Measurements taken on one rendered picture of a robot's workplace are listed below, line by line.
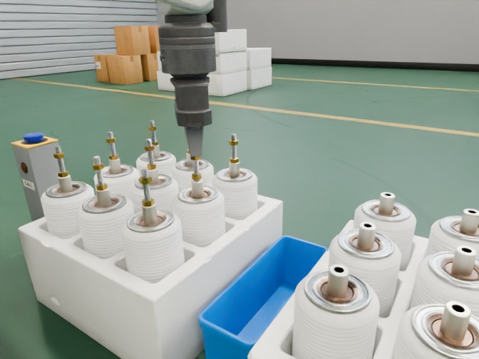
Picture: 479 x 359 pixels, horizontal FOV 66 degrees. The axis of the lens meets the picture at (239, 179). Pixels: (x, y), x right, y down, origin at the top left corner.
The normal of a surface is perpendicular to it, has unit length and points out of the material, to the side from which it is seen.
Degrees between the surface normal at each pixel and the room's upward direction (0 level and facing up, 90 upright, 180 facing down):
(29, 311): 0
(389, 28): 90
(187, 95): 90
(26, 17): 90
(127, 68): 90
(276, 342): 0
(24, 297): 0
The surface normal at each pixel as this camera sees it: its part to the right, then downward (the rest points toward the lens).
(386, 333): -0.02, -0.93
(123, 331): -0.57, 0.33
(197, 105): 0.21, 0.37
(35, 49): 0.80, 0.21
